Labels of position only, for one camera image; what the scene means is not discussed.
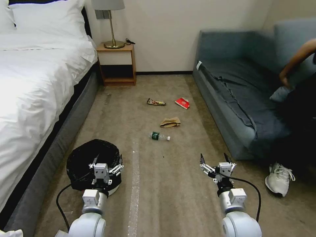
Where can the grey bed base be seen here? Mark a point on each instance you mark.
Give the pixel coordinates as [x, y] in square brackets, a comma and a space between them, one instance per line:
[49, 160]

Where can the small white pillow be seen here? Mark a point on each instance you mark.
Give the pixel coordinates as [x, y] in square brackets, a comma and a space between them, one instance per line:
[6, 14]

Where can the white duvet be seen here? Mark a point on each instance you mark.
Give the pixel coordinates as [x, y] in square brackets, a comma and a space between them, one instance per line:
[37, 86]

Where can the person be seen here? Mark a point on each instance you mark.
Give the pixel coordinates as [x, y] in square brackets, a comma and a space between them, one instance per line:
[303, 111]

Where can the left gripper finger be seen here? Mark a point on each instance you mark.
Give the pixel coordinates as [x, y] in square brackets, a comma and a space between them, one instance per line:
[92, 166]
[115, 169]

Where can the white cloth corner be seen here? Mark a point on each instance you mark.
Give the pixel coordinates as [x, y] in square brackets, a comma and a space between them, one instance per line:
[11, 233]

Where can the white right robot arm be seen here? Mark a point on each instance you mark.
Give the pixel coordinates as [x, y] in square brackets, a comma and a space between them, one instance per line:
[240, 222]

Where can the black baseboard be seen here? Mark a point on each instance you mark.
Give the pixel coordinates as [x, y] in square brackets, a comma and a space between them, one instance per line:
[164, 73]

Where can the small blue cushion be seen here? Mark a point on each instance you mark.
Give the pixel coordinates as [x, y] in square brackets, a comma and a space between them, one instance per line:
[280, 93]

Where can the person's forearm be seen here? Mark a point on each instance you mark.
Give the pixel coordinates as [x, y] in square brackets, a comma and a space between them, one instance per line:
[300, 56]

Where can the clear plastic bottle green label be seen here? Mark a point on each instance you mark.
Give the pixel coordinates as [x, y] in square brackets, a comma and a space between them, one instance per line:
[158, 136]

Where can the white bin with black bag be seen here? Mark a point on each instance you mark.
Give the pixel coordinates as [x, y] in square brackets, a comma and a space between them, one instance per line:
[81, 158]

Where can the blue-grey sofa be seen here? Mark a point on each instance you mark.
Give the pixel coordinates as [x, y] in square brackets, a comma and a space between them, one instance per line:
[234, 86]

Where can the brass lamp with grey shade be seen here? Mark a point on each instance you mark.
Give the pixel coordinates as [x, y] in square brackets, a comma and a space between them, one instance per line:
[112, 24]

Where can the white sofa tag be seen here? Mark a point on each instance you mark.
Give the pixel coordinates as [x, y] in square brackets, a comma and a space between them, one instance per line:
[199, 65]

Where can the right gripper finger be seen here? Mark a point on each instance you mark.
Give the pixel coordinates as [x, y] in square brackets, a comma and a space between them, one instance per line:
[207, 169]
[231, 164]

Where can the dark headboard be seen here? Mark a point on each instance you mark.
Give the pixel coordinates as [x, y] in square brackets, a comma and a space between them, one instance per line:
[87, 22]

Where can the crumpled brown paper bag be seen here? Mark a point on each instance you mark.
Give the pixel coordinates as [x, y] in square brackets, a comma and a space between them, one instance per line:
[170, 122]

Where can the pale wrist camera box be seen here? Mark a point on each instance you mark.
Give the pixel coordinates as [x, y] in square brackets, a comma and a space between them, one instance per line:
[225, 169]
[101, 170]

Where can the brown snack wrapper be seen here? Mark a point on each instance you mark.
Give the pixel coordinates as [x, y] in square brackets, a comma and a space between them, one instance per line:
[155, 102]

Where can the white sneaker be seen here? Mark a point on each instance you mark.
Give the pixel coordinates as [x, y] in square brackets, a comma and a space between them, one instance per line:
[279, 179]

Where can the wooden nightstand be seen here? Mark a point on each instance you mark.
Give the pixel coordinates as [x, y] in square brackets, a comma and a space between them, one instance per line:
[116, 64]

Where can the large blue back cushion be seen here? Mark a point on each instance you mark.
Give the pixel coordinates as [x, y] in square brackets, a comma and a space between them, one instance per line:
[286, 37]

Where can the large white pillow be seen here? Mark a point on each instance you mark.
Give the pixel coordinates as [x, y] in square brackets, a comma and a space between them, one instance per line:
[49, 17]

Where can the grey wall switch panel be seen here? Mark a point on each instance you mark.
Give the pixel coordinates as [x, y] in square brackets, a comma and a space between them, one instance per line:
[102, 14]

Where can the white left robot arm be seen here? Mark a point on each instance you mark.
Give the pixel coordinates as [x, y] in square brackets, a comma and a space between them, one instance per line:
[86, 222]

